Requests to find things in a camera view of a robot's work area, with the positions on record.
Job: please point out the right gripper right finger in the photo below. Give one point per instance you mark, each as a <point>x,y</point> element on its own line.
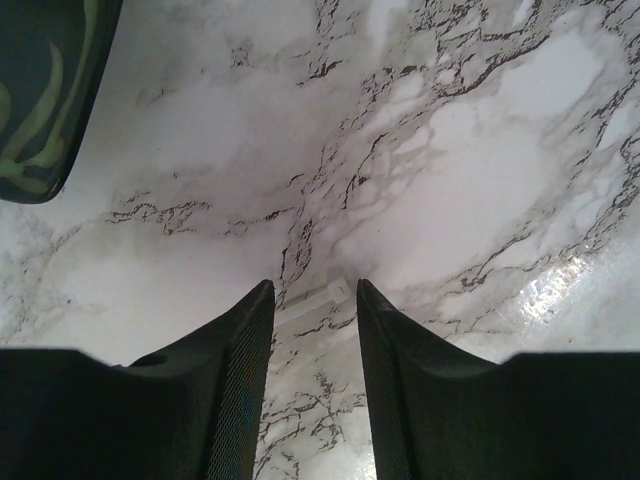
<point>439,412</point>

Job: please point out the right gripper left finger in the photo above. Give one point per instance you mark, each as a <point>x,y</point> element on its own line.
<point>190,410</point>

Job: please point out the white plastic zip tie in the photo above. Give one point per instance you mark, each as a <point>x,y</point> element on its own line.
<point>335,292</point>

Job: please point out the black floral square plate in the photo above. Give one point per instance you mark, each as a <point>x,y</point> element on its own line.
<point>53,56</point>

